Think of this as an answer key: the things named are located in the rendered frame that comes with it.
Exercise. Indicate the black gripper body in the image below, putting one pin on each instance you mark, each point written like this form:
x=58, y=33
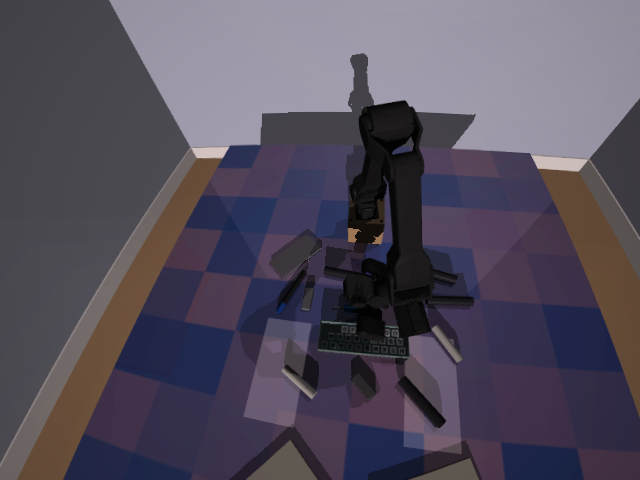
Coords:
x=370, y=325

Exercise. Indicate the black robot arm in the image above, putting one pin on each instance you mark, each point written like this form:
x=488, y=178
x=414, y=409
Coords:
x=383, y=128

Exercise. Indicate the white cylinder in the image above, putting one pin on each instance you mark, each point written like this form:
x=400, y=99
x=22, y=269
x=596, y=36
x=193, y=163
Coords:
x=447, y=344
x=299, y=381

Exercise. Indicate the black keyboard with letter keys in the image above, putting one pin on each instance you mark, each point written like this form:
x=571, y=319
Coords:
x=340, y=337

